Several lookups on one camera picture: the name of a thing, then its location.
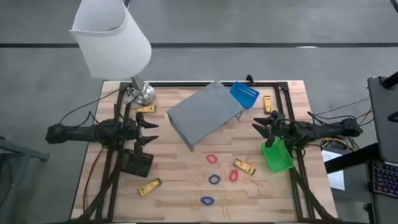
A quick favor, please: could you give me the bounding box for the blue plastic basket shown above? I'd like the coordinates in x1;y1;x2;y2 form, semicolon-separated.
229;81;261;110

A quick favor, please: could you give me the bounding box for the green plastic basket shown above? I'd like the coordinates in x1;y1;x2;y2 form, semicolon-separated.
261;138;295;174

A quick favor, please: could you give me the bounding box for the thin black cable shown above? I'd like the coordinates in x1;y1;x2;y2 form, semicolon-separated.
58;88;124;125

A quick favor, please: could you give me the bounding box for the grey metal cart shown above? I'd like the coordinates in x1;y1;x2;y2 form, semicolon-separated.
0;136;51;224

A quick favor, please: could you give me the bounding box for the plastic-wrapped cord bundle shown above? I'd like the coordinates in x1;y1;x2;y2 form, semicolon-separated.
125;86;140;104

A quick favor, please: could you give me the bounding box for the silver lamp base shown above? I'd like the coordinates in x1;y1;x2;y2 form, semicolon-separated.
126;75;156;106

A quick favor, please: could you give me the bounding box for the grey perforated metal shelf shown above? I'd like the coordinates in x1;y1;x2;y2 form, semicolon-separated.
166;80;245;152

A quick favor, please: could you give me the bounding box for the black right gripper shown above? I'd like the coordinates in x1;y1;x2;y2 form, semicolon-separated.
251;110;295;149

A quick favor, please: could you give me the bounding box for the backlit black keyboard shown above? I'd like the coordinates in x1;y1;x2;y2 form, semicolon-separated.
371;159;398;199

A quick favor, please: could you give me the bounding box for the white paper sheet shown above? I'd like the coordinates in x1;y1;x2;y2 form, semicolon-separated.
321;149;346;192

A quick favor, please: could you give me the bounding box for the yellow and black cable bundle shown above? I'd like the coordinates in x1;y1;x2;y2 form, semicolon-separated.
307;96;374;152

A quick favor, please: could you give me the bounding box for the black aluminium table frame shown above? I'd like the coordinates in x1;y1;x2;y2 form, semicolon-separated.
70;80;340;224

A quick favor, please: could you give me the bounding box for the grey desk top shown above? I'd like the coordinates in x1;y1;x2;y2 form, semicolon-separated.
367;75;398;163

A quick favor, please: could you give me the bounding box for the black plastic basket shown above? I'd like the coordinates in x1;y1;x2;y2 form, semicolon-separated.
120;148;155;179

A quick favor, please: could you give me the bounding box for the tan rubber band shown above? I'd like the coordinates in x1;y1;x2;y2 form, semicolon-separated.
216;185;233;218
192;170;208;187
186;192;203;211
231;189;250;207

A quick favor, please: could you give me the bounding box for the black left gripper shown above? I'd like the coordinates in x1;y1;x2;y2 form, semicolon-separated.
122;111;160;154

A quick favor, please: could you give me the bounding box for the yellow crayon box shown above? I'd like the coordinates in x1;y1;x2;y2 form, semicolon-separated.
263;95;272;115
136;105;157;114
137;177;163;197
233;157;257;176

